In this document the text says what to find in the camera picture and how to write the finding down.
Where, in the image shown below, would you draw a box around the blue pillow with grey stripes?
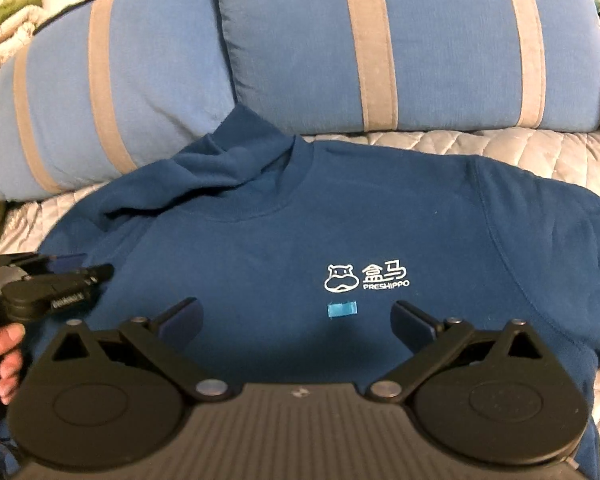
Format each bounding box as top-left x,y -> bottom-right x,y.
0,0 -> 238,203
215,0 -> 600,135

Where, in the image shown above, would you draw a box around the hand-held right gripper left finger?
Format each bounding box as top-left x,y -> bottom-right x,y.
50,297 -> 229,404

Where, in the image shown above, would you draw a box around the grey quilted bed cover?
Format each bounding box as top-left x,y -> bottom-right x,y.
0,125 -> 600,441

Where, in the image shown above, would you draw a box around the person's left hand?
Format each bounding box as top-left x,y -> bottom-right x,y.
0,323 -> 27,406

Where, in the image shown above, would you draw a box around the cream knitted blanket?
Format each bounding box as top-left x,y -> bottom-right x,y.
0,5 -> 51,121

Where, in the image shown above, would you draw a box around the dark blue sweatshirt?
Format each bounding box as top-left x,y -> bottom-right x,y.
37,104 -> 600,480

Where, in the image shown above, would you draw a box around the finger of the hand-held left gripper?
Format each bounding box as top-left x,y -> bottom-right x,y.
10,253 -> 89,276
42,263 -> 116,312

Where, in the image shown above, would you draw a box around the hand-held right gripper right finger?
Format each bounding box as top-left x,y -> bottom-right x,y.
362,300 -> 551,403

